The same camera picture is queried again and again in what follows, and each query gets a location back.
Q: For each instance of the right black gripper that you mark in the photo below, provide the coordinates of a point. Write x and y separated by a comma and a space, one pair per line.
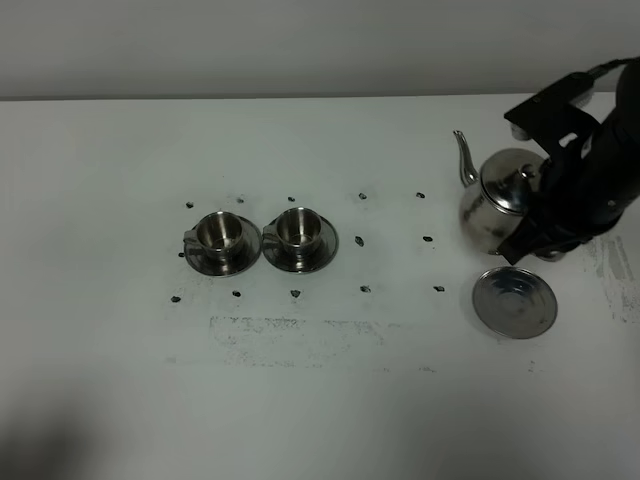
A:
582, 196

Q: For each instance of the stainless steel teapot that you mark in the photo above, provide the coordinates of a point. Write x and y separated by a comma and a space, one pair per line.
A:
497, 194

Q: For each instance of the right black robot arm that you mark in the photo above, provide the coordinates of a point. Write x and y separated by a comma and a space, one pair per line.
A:
623, 121

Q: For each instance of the teapot steel saucer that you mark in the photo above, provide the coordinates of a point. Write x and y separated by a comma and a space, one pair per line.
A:
514, 302

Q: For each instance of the right steel saucer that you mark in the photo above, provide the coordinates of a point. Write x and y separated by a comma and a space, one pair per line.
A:
316, 261

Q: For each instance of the right steel teacup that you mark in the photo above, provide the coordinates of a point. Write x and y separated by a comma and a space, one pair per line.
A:
297, 230

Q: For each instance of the steel teacup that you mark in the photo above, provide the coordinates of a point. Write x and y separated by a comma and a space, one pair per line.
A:
218, 236
297, 230

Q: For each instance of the left steel saucer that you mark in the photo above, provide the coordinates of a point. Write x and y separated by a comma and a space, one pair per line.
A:
243, 260

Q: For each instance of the left steel teacup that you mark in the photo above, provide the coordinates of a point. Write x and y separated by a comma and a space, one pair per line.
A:
218, 236

